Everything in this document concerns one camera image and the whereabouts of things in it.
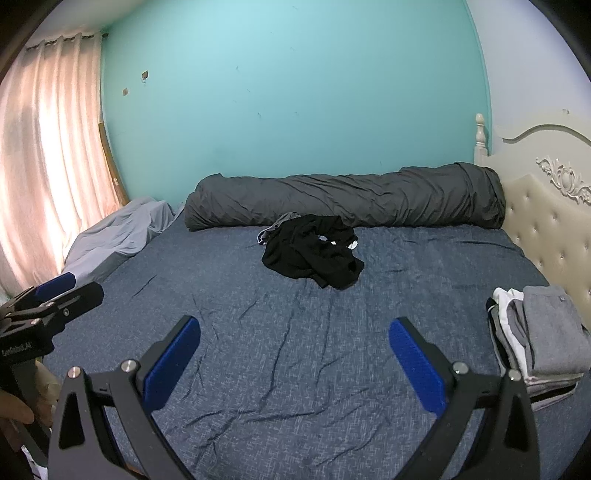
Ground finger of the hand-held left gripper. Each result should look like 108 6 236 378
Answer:
4 282 105 335
11 272 77 311

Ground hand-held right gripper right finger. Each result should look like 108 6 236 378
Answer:
389 316 541 480

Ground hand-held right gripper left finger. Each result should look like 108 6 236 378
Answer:
47 315 201 480

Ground black fleece pants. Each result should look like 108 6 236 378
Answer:
261 214 365 290

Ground stack of folded clothes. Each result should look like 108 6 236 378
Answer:
485 285 591 411

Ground person's left hand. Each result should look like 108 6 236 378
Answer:
0 362 61 428

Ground light grey pillow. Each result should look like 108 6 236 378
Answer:
62 198 178 278

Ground blue patterned bed sheet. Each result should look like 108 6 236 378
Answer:
60 224 591 480

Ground pink curtain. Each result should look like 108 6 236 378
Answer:
0 31 123 296

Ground dark grey crumpled garment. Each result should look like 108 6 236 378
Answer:
256 211 302 245

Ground dark grey rolled duvet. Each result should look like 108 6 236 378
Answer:
184 162 506 230

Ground cream tufted headboard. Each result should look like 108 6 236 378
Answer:
475 111 591 333

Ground wooden window frame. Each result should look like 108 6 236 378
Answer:
98 121 130 206

